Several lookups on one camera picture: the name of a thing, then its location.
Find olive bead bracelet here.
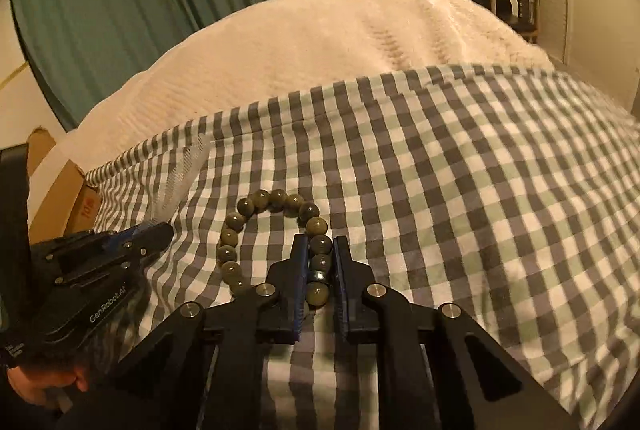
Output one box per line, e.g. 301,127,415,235
216,189,335,308

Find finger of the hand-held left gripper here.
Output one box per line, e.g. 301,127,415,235
102,223,151,247
127,223,175,262

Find wide green curtain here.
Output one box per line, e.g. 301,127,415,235
10,0,286,131

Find person's left hand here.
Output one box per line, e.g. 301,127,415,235
5,350,93,408

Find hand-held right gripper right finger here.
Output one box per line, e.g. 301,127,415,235
332,235,583,430

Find cream ribbed blanket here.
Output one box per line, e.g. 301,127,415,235
27,0,556,216

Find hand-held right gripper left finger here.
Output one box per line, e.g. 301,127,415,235
100,233,312,430

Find brown cardboard box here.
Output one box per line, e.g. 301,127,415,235
25,126,103,243

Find clear plastic comb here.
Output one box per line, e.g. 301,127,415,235
150,130,213,226

